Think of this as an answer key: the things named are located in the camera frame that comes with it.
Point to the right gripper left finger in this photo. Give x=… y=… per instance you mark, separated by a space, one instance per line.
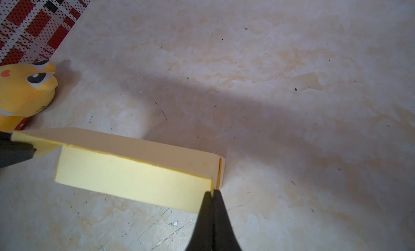
x=202 y=237

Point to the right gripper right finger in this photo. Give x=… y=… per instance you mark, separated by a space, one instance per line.
x=224 y=238

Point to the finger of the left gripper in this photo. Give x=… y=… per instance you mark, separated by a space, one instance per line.
x=14 y=152

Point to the yellow paper box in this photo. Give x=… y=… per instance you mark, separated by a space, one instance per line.
x=144 y=171

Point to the yellow plush toy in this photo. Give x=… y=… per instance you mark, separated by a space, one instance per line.
x=26 y=90

